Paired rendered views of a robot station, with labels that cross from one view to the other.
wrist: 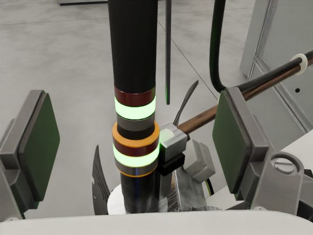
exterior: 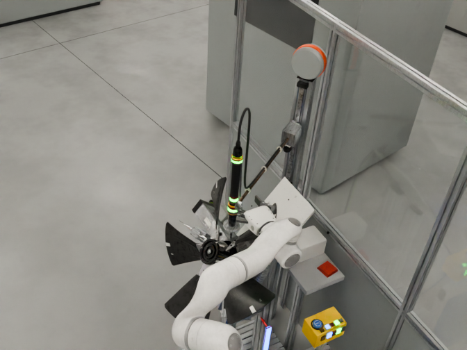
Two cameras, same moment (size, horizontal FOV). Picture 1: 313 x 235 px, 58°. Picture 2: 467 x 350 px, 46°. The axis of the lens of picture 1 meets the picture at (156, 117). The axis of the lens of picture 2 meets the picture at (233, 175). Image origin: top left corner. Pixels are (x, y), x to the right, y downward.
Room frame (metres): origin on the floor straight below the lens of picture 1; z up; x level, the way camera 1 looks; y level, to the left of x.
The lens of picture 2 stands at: (-1.26, 0.72, 3.04)
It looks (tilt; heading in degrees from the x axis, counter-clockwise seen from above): 39 degrees down; 334
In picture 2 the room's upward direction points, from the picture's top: 4 degrees clockwise
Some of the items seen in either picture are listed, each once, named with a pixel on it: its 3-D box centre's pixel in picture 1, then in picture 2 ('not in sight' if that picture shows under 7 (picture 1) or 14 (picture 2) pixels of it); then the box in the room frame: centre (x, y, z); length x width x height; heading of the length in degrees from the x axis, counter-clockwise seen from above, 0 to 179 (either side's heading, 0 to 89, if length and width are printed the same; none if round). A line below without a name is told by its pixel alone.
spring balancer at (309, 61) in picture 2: not in sight; (308, 61); (0.66, -0.53, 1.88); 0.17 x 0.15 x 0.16; 5
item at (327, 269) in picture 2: not in sight; (327, 268); (0.26, -0.59, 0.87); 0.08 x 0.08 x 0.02; 15
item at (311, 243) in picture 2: not in sight; (304, 242); (0.44, -0.54, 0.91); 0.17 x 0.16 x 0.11; 95
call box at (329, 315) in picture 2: not in sight; (324, 328); (-0.14, -0.31, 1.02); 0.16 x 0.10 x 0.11; 95
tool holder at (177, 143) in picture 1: (144, 177); (233, 216); (0.20, 0.01, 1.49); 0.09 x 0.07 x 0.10; 130
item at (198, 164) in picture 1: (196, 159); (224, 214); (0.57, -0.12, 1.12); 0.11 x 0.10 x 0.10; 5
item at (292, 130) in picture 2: not in sight; (292, 133); (0.60, -0.46, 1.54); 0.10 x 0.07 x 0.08; 130
